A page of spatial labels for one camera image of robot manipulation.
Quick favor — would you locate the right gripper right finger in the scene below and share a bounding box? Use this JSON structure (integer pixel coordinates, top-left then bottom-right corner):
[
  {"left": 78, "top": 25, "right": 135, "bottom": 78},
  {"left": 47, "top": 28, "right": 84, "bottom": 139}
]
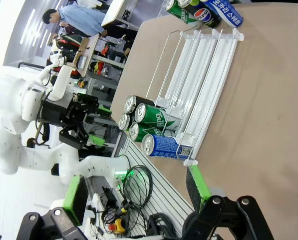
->
[{"left": 182, "top": 164, "right": 274, "bottom": 240}]

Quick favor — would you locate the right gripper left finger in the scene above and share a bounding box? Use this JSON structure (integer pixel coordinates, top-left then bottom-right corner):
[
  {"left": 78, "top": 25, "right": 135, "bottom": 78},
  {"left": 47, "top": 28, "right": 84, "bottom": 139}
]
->
[{"left": 15, "top": 174, "right": 89, "bottom": 240}]

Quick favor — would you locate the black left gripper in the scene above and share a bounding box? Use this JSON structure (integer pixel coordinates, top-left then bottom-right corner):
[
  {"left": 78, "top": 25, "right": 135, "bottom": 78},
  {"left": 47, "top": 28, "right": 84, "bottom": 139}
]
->
[{"left": 40, "top": 94, "right": 112, "bottom": 151}]

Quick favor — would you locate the green Chilsung cider can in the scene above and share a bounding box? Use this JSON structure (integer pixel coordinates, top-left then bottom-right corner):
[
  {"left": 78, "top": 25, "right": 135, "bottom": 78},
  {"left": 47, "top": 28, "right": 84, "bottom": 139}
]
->
[
  {"left": 163, "top": 0, "right": 204, "bottom": 30},
  {"left": 128, "top": 121, "right": 165, "bottom": 144},
  {"left": 134, "top": 103, "right": 182, "bottom": 131}
]

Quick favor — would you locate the person in blue denim jacket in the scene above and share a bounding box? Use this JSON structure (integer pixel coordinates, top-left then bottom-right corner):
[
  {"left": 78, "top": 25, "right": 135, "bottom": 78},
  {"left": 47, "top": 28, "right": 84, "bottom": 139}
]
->
[{"left": 42, "top": 4, "right": 139, "bottom": 42}]

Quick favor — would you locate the grey metal workbench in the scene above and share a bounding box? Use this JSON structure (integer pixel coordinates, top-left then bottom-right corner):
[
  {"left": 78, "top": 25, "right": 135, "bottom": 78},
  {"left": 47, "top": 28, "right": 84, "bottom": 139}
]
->
[{"left": 71, "top": 72, "right": 126, "bottom": 151}]

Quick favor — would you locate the black Pepsi can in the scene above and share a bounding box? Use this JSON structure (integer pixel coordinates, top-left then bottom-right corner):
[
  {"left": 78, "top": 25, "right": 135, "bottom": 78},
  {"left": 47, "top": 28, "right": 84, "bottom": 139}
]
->
[
  {"left": 125, "top": 94, "right": 156, "bottom": 114},
  {"left": 118, "top": 112, "right": 133, "bottom": 132},
  {"left": 177, "top": 0, "right": 222, "bottom": 29}
]

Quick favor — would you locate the yellow emergency stop button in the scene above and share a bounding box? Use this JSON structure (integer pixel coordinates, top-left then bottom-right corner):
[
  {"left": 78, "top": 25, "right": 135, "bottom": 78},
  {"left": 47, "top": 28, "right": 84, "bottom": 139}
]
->
[{"left": 108, "top": 217, "right": 126, "bottom": 235}]

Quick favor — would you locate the blue Pocari Sweat can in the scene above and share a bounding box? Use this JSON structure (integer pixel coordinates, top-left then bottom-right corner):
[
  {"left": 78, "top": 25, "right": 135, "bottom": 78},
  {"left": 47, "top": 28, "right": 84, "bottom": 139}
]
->
[
  {"left": 141, "top": 133, "right": 193, "bottom": 159},
  {"left": 200, "top": 0, "right": 244, "bottom": 28}
]

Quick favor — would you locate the brown wooden board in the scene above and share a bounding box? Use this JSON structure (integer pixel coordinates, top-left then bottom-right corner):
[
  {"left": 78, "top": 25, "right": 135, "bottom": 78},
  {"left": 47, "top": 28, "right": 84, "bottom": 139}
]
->
[{"left": 73, "top": 34, "right": 100, "bottom": 78}]

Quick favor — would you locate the white plastic can rack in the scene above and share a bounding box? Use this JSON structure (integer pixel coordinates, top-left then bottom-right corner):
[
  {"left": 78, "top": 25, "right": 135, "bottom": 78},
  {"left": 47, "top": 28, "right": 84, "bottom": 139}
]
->
[{"left": 145, "top": 27, "right": 246, "bottom": 166}]

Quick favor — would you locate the white desk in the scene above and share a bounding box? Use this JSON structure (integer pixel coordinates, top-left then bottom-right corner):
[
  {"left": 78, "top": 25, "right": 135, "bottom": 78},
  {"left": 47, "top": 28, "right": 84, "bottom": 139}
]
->
[{"left": 100, "top": 0, "right": 139, "bottom": 28}]

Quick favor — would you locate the black coiled cable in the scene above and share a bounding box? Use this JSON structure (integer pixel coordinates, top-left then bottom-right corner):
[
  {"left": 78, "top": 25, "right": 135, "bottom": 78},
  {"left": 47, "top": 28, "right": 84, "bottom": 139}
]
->
[{"left": 122, "top": 164, "right": 153, "bottom": 208}]

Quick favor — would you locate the black cable bundle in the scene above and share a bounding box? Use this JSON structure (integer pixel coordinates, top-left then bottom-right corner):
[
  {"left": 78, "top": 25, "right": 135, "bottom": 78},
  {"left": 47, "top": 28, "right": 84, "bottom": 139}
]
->
[{"left": 146, "top": 212, "right": 187, "bottom": 239}]

